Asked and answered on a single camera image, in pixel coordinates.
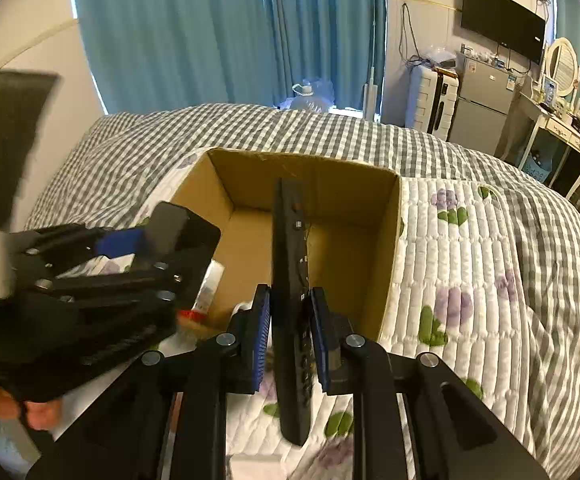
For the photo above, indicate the clear water jug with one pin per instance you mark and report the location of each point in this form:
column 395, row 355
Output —
column 310, row 95

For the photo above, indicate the black wall television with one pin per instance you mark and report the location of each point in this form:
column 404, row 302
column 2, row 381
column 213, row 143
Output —
column 502, row 22

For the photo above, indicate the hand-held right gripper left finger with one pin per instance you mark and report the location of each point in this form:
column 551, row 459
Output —
column 262, row 345

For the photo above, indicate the white floral quilt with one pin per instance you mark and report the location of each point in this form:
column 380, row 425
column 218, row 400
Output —
column 450, row 280

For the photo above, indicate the person's left hand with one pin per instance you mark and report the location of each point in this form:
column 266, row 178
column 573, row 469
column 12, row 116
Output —
column 5, row 405

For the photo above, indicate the blue storage basket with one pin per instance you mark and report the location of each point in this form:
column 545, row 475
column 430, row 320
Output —
column 537, row 165

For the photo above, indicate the white dressing table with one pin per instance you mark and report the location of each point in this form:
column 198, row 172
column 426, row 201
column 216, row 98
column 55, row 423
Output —
column 560, row 130

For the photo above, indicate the white paper sheet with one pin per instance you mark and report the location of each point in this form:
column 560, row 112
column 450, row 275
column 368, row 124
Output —
column 255, row 467

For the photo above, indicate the brown cardboard box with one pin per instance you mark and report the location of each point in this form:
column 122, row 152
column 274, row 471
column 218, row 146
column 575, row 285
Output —
column 350, row 240

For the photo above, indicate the grey refrigerator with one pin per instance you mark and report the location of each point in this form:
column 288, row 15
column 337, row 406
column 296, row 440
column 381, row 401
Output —
column 485, row 105

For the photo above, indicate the white mop pole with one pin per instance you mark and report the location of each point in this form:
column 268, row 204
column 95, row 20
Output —
column 370, row 85

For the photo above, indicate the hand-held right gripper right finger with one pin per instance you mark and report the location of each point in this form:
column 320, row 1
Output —
column 318, row 345

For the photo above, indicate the small red item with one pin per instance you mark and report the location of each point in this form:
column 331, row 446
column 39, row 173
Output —
column 190, row 315

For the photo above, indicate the white tube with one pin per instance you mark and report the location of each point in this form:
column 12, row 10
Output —
column 211, row 285

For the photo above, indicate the white oval mirror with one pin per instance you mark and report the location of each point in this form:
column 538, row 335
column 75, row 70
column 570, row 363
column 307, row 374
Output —
column 564, row 66

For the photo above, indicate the grey checked blanket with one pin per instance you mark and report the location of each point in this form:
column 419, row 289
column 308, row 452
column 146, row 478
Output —
column 320, row 130

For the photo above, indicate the black remote control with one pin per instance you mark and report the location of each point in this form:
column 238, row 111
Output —
column 289, row 280

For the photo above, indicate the white suitcase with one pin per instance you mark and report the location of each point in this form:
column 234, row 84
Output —
column 430, row 100

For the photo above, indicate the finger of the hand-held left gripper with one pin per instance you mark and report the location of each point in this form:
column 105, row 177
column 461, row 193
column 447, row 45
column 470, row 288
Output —
column 117, row 242
column 120, row 280

